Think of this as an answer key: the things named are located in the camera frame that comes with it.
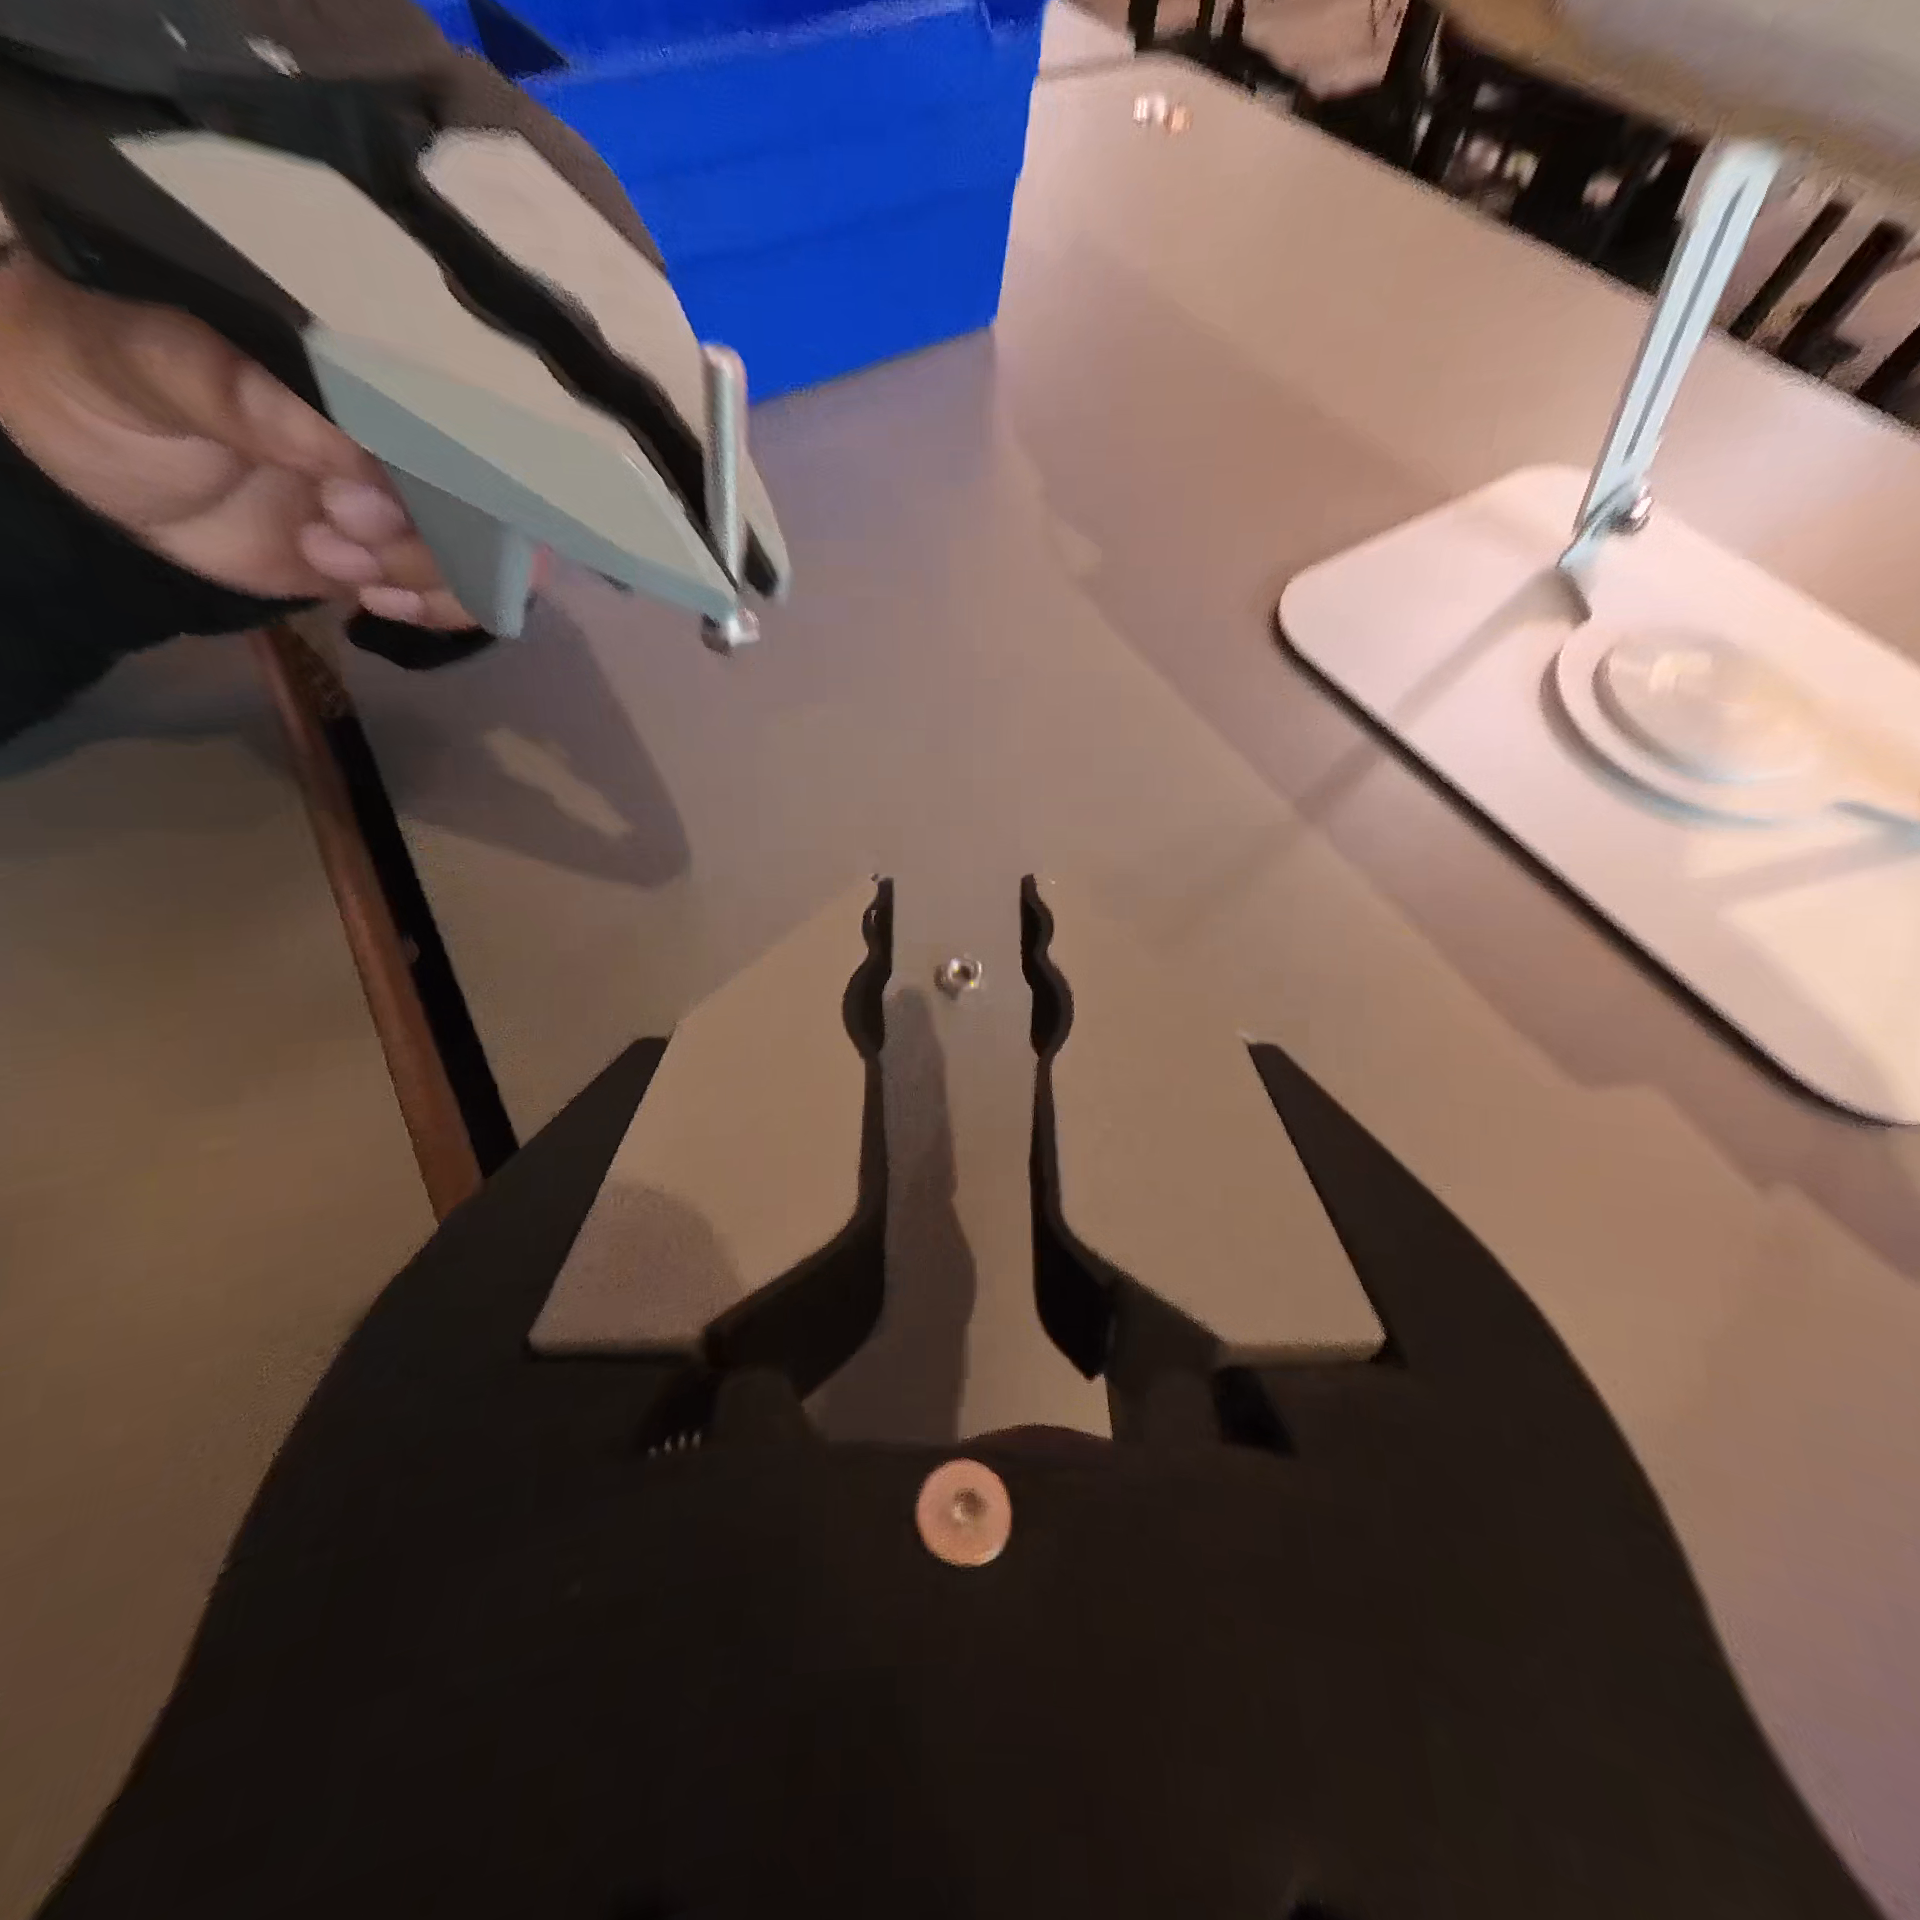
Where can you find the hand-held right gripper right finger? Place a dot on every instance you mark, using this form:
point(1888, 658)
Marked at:
point(1184, 1195)

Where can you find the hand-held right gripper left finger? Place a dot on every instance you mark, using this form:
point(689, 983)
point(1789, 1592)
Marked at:
point(719, 1188)

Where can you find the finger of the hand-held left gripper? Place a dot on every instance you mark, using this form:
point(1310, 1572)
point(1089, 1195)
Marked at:
point(374, 284)
point(589, 250)

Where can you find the silver hex bolt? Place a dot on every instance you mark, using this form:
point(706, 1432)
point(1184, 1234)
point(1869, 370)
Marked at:
point(719, 435)

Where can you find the blue plastic bin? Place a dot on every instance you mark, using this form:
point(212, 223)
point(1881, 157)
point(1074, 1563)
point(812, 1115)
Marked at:
point(836, 197)

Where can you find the silver hex nut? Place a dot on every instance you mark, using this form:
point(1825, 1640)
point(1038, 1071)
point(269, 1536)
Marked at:
point(946, 983)

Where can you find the person's left hand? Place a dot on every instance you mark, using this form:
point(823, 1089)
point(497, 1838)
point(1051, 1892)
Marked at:
point(168, 435)

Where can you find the white adjustable stand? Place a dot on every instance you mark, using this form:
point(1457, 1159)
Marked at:
point(1440, 658)

